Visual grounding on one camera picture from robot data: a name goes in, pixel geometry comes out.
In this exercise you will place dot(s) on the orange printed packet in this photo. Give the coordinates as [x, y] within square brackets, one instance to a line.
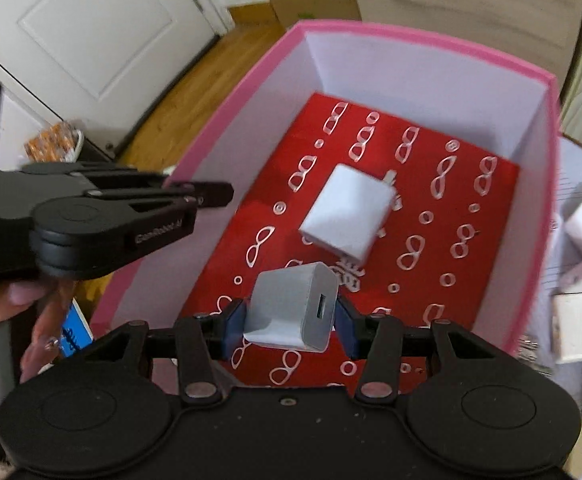
[53, 140]

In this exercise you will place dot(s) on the striped white pillow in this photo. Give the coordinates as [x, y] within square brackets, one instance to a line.
[571, 170]

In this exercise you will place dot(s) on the pink cardboard box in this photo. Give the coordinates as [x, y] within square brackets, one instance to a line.
[421, 90]

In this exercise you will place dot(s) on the blue and white box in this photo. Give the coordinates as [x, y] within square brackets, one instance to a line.
[78, 327]

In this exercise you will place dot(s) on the metal door hinge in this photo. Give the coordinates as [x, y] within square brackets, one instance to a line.
[197, 1]

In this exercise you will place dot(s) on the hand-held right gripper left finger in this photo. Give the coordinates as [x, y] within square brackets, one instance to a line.
[237, 332]

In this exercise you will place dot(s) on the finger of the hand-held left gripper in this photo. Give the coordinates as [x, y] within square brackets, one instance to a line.
[206, 195]
[166, 225]

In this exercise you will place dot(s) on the white power adapter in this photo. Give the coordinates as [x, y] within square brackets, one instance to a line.
[581, 327]

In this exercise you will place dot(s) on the brown cardboard box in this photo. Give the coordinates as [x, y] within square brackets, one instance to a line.
[316, 7]

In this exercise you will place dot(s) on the person's left hand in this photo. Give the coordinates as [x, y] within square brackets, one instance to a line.
[46, 320]

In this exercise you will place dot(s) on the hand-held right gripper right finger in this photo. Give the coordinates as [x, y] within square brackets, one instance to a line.
[346, 332]

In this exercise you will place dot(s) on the wooden cabinet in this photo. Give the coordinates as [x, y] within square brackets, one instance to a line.
[471, 0]

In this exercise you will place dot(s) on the red glasses-print liner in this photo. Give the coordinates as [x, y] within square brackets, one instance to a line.
[251, 210]

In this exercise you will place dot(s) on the black door draft strip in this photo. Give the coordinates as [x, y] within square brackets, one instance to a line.
[171, 92]

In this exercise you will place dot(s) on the white door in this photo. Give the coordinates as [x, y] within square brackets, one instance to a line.
[96, 25]

